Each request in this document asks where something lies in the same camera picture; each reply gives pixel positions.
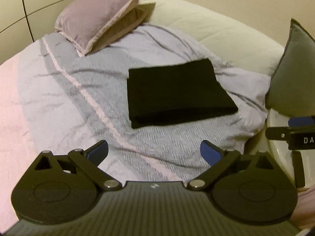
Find black garment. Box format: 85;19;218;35
127;59;238;129

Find grey cushion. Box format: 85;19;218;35
266;18;314;117

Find grey pink herringbone duvet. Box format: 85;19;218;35
1;23;271;231

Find mauve pillow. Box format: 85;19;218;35
55;0;155;56

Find white wardrobe doors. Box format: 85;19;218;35
1;0;73;63

